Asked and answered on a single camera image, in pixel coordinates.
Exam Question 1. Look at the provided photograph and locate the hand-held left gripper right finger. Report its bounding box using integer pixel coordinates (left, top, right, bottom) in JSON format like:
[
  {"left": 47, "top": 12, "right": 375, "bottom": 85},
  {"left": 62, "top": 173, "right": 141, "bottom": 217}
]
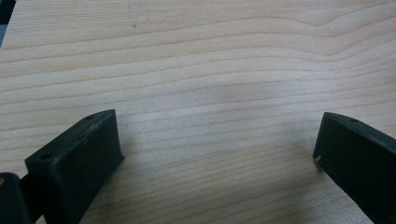
[{"left": 312, "top": 111, "right": 396, "bottom": 224}]

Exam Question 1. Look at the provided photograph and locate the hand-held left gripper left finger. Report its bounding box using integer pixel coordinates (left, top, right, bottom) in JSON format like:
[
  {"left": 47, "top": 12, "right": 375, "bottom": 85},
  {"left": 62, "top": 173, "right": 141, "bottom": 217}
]
[{"left": 24, "top": 108, "right": 125, "bottom": 224}]

